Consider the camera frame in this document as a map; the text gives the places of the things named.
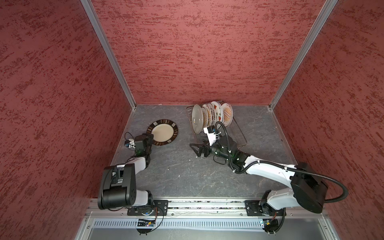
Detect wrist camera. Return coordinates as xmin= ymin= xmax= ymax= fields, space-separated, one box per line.
xmin=204 ymin=126 xmax=217 ymax=146
xmin=124 ymin=139 xmax=136 ymax=150

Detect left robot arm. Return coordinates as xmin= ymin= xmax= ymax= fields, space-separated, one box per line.
xmin=98 ymin=134 xmax=154 ymax=211

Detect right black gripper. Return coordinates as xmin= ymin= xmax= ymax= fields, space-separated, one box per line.
xmin=190 ymin=135 xmax=232 ymax=162

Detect left corner aluminium profile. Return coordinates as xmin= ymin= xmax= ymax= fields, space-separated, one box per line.
xmin=81 ymin=0 xmax=137 ymax=111

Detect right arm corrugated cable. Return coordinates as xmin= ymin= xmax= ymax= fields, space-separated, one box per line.
xmin=214 ymin=121 xmax=349 ymax=204

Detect connector board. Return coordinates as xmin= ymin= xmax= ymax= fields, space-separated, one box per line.
xmin=263 ymin=219 xmax=279 ymax=233
xmin=137 ymin=219 xmax=157 ymax=228

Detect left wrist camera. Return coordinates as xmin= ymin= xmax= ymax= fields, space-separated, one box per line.
xmin=124 ymin=139 xmax=136 ymax=150

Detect black striped rim plate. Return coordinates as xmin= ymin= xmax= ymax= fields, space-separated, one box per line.
xmin=147 ymin=119 xmax=179 ymax=146

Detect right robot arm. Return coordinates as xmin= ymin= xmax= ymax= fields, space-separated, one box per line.
xmin=190 ymin=139 xmax=328 ymax=215

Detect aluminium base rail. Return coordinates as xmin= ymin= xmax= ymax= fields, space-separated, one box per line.
xmin=73 ymin=197 xmax=341 ymax=240

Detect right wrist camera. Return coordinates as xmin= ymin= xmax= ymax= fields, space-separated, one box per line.
xmin=204 ymin=126 xmax=217 ymax=146

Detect red character plate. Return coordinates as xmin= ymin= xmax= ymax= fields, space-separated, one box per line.
xmin=207 ymin=103 xmax=216 ymax=125

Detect left connector board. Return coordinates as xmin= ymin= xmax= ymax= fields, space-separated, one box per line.
xmin=137 ymin=219 xmax=157 ymax=228

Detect corner aluminium profile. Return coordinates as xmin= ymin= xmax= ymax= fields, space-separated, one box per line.
xmin=81 ymin=0 xmax=137 ymax=111
xmin=269 ymin=0 xmax=338 ymax=111

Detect orange sunburst plate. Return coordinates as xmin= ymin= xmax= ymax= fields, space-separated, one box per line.
xmin=201 ymin=107 xmax=209 ymax=128
xmin=222 ymin=103 xmax=234 ymax=127
xmin=204 ymin=104 xmax=212 ymax=127

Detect wire dish rack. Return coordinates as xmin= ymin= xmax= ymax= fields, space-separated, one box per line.
xmin=186 ymin=100 xmax=248 ymax=149

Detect right connector board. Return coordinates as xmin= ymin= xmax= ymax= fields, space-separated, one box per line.
xmin=263 ymin=219 xmax=279 ymax=233

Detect back orange sunburst plate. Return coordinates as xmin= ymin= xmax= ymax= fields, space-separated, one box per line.
xmin=222 ymin=103 xmax=234 ymax=127

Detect watermelon blue rim plate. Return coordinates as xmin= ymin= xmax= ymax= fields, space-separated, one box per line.
xmin=211 ymin=101 xmax=224 ymax=123

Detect large plain white plate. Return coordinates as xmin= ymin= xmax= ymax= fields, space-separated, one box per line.
xmin=192 ymin=105 xmax=204 ymax=134

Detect right corner aluminium profile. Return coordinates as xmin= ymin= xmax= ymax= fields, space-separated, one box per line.
xmin=269 ymin=0 xmax=338 ymax=111

